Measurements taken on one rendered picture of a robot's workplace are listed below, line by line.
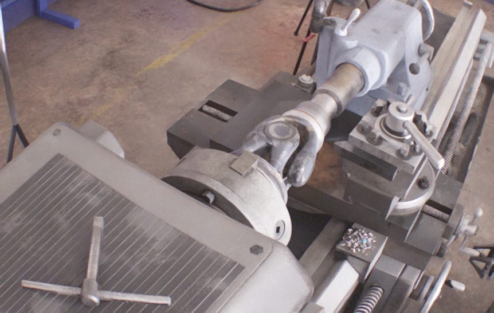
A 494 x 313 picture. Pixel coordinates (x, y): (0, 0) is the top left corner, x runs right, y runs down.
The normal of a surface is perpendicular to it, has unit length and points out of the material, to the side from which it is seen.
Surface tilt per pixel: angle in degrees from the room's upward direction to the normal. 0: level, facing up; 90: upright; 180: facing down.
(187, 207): 0
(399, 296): 90
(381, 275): 90
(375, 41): 0
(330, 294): 36
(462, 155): 0
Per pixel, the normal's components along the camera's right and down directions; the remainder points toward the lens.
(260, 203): 0.60, -0.32
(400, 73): -0.53, 0.52
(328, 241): 0.07, -0.76
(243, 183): 0.37, -0.57
